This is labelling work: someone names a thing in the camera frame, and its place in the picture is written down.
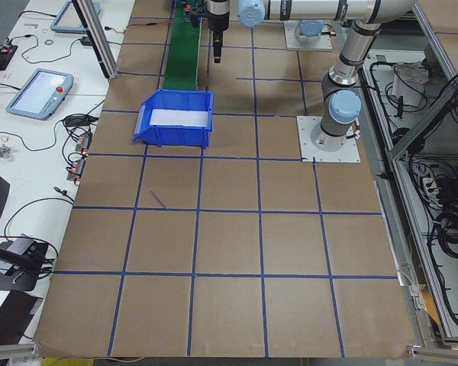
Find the blue bin with buttons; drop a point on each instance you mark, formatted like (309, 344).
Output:
(174, 135)

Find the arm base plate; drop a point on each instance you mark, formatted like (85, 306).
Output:
(321, 43)
(317, 146)

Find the green conveyor belt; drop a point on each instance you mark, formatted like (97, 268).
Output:
(181, 70)

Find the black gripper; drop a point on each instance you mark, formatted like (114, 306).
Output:
(217, 20)

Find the teach pendant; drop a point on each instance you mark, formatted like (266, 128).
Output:
(67, 21)
(41, 94)

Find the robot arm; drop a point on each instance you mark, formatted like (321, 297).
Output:
(342, 105)
(310, 27)

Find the far teach pendant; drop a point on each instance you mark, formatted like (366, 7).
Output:
(67, 21)

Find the white foam pad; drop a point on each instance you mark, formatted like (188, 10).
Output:
(167, 117)

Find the near teach pendant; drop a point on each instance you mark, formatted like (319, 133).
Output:
(41, 94)

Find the aluminium frame post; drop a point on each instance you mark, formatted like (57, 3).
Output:
(94, 31)

